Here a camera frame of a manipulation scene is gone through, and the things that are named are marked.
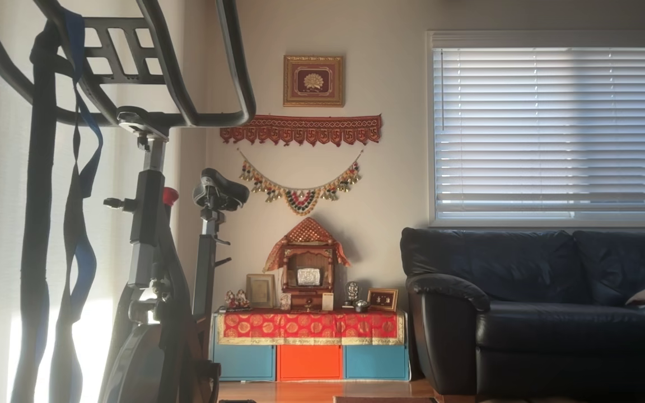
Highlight black hanging strap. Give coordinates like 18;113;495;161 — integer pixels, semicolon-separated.
12;22;60;403

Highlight white window blinds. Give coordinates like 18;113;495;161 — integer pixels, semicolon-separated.
428;31;645;227

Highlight red gold patterned cloth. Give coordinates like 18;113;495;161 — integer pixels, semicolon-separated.
215;310;407;346

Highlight black exercise bike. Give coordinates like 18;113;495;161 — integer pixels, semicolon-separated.
0;0;257;403

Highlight blue storage cube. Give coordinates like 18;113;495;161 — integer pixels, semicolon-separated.
212;343;277;382
344;344;410;382

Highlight wooden home shrine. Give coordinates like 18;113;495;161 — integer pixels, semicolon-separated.
263;217;351;311

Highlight beaded garland wall hanging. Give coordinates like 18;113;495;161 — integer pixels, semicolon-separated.
237;148;364;217

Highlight gold framed lotus picture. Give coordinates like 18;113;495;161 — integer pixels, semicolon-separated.
283;54;345;107

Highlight blue hanging strap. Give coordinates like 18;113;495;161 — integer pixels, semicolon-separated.
48;8;105;403

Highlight orange storage cube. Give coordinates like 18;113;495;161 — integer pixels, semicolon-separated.
277;344;343;382

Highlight black leather sofa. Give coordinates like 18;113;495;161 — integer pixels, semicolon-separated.
400;227;645;399

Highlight pair of painted figurines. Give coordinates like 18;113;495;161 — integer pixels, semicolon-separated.
225;289;251;312

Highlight small dark framed picture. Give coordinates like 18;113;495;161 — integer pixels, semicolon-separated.
367;288;399;312

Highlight red embroidered wall hanging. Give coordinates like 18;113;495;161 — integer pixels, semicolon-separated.
220;114;382;147

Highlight gold photo frame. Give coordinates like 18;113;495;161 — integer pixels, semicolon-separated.
246;273;277;309

